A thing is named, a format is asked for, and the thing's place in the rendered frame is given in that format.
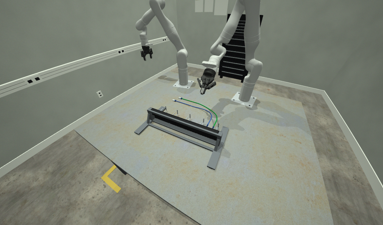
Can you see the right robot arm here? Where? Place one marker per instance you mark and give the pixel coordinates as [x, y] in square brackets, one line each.
[182, 54]

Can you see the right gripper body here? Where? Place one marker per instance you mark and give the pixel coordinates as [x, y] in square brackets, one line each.
[145, 48]

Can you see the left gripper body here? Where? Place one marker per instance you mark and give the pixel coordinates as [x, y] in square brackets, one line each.
[208, 73]

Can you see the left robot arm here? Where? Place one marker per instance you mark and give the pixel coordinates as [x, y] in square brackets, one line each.
[251, 40]

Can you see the black network patch panel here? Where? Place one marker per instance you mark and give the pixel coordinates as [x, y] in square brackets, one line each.
[192, 129]

